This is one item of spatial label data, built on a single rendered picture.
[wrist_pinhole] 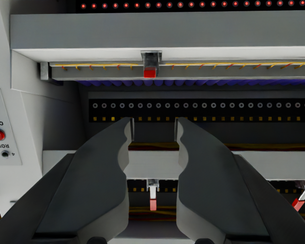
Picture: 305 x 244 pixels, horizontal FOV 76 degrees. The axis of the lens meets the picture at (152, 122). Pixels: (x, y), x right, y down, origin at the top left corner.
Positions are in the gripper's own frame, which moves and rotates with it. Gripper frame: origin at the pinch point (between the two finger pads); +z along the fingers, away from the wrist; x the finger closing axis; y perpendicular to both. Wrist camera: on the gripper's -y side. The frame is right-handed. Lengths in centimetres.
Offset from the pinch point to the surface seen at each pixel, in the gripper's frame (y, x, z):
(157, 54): -1.4, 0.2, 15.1
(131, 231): 39.8, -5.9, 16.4
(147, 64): 0.4, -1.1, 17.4
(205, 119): 14.8, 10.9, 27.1
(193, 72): 2.0, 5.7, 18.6
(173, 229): 40.3, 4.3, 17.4
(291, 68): 1.4, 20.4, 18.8
